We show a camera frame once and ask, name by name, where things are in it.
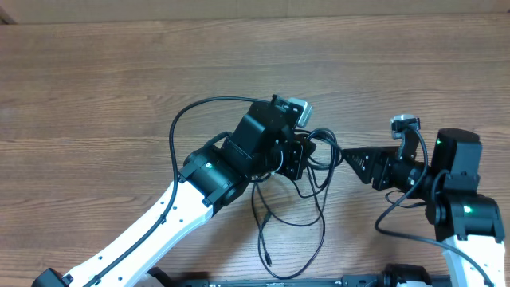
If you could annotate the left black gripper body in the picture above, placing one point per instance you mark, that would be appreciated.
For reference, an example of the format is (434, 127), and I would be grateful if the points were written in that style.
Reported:
(288, 159)

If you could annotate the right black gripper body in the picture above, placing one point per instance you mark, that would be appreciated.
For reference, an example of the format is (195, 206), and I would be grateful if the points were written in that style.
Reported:
(388, 174)

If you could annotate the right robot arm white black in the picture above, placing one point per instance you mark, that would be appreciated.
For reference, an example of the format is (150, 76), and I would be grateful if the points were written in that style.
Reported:
(468, 226)

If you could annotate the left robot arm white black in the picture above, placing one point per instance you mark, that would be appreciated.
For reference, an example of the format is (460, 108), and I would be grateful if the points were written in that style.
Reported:
(264, 143)

